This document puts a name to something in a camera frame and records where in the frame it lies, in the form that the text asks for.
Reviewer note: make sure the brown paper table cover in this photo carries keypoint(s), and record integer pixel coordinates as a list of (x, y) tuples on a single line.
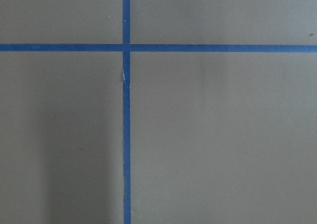
[(217, 138)]

